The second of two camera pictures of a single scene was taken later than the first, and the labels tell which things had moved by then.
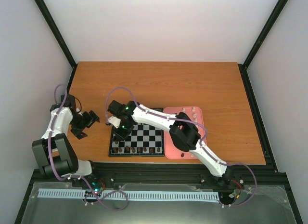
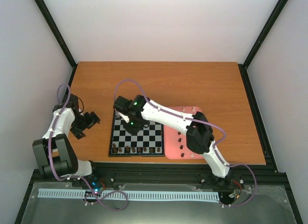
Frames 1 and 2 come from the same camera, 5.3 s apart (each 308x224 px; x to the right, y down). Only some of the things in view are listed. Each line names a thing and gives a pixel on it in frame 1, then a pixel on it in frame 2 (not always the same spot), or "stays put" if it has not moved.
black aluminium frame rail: [240, 175] stays put
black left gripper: [90, 121] stays put
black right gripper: [120, 136] to [134, 131]
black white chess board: [144, 140] stays put
